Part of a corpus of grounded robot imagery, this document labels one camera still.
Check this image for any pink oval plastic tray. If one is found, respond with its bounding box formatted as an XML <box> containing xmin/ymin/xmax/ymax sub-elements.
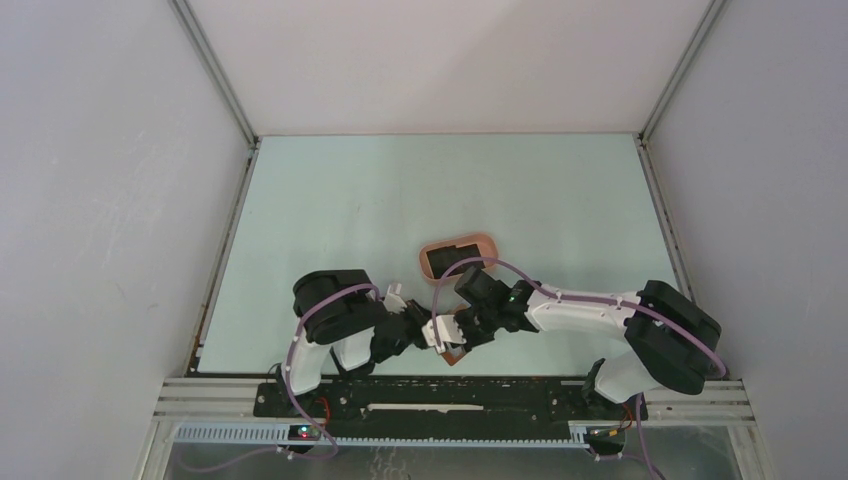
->
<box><xmin>418</xmin><ymin>232</ymin><xmax>499</xmax><ymax>285</ymax></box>

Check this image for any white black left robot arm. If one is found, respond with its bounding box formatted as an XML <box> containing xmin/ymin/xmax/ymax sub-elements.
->
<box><xmin>277</xmin><ymin>269</ymin><xmax>432</xmax><ymax>417</ymax></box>

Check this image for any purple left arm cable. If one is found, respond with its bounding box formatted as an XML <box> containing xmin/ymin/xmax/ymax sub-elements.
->
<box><xmin>175</xmin><ymin>283</ymin><xmax>382</xmax><ymax>475</ymax></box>

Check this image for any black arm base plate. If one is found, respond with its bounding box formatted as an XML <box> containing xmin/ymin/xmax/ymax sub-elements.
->
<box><xmin>253</xmin><ymin>376</ymin><xmax>648</xmax><ymax>441</ymax></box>

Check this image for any aluminium frame rail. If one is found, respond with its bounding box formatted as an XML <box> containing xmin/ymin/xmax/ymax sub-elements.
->
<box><xmin>153</xmin><ymin>376</ymin><xmax>755</xmax><ymax>448</ymax></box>

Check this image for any black VIP card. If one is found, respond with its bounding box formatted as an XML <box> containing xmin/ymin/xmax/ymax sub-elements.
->
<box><xmin>425</xmin><ymin>243</ymin><xmax>481</xmax><ymax>280</ymax></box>

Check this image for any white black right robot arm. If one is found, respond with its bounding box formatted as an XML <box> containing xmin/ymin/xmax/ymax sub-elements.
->
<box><xmin>430</xmin><ymin>267</ymin><xmax>726</xmax><ymax>418</ymax></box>

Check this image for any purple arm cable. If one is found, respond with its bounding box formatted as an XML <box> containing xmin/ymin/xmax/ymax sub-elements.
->
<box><xmin>430</xmin><ymin>256</ymin><xmax>728</xmax><ymax>480</ymax></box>
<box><xmin>175</xmin><ymin>283</ymin><xmax>382</xmax><ymax>475</ymax></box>

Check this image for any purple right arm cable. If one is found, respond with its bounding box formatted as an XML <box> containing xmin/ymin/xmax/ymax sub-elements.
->
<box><xmin>430</xmin><ymin>256</ymin><xmax>728</xmax><ymax>480</ymax></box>

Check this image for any brown leather card holder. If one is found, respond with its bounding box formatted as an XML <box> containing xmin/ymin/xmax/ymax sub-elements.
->
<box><xmin>433</xmin><ymin>305</ymin><xmax>471</xmax><ymax>366</ymax></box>

